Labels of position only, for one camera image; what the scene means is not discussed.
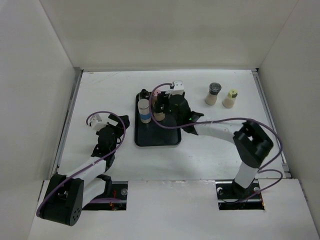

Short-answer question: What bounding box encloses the small black round cap bottle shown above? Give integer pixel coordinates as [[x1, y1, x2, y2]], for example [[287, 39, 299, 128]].
[[153, 103, 165, 122]]

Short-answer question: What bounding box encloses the blue label white bead bottle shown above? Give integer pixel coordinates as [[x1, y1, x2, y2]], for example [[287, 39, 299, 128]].
[[137, 99, 151, 124]]

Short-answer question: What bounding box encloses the black pump cap spice bottle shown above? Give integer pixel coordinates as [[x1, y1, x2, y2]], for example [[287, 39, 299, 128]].
[[138, 89, 151, 100]]

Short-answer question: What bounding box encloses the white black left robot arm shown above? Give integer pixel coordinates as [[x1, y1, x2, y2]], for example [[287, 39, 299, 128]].
[[36, 111, 130, 226]]

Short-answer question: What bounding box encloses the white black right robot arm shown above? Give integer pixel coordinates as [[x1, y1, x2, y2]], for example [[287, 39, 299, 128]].
[[153, 92, 274, 198]]

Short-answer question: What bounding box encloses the pink cap spice bottle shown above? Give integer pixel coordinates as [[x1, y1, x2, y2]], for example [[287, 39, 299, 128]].
[[151, 89, 161, 105]]

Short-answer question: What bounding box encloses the black plastic tray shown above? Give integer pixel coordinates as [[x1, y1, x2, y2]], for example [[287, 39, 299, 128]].
[[134, 94, 182, 147]]

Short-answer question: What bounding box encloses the black cap grinder bottle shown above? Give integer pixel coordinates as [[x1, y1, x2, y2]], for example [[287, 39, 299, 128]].
[[204, 82, 222, 106]]

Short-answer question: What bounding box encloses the yellow cap spice bottle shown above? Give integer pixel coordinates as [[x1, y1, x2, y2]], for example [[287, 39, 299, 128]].
[[222, 89, 238, 109]]

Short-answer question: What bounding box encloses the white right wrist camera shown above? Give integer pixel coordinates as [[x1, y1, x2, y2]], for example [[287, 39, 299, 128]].
[[168, 80, 185, 95]]

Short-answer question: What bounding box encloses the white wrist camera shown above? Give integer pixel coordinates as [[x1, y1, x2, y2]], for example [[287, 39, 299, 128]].
[[168, 80, 185, 95], [89, 114, 107, 132]]

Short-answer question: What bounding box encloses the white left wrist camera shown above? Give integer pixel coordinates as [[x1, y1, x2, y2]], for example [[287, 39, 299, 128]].
[[89, 114, 107, 132]]

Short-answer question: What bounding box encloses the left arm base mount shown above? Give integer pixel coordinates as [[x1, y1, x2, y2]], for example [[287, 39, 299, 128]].
[[82, 181, 128, 211]]

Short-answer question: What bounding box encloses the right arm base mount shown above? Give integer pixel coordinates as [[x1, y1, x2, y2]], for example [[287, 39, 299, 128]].
[[215, 180, 265, 211]]

